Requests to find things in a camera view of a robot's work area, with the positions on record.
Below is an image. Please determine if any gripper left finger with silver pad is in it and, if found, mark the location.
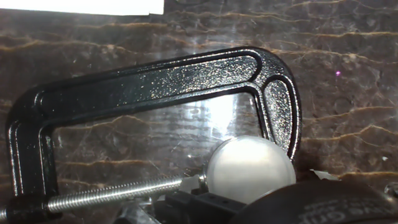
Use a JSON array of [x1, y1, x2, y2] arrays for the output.
[[114, 190, 246, 224]]

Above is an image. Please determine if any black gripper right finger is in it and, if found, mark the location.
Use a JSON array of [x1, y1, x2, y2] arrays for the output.
[[384, 182, 398, 200]]

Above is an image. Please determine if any translucent white plastic lid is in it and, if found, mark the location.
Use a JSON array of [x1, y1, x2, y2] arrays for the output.
[[205, 135, 297, 205]]

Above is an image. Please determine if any dark marble pattern mat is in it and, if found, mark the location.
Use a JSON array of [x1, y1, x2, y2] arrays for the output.
[[0, 0, 398, 224]]

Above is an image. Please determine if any black metal C-clamp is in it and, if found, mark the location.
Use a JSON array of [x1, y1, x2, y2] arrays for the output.
[[0, 45, 303, 223]]

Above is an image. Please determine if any large white paper sheet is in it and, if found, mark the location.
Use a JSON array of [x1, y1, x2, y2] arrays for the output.
[[0, 0, 165, 16]]

